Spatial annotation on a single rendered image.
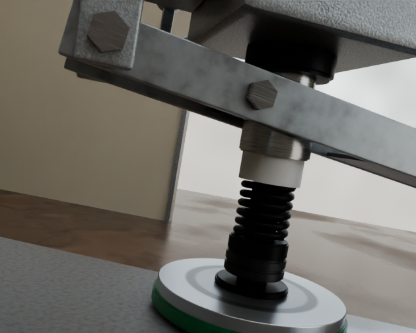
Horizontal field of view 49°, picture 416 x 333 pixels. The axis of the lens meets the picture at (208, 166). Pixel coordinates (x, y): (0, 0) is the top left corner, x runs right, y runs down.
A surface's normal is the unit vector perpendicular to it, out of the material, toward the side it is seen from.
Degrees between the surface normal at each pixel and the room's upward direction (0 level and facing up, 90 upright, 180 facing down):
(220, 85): 90
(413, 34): 90
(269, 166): 90
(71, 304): 0
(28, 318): 0
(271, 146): 90
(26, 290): 0
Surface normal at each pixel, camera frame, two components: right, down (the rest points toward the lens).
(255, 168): -0.57, -0.05
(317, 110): 0.26, 0.10
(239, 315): 0.17, -0.98
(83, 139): -0.14, 0.03
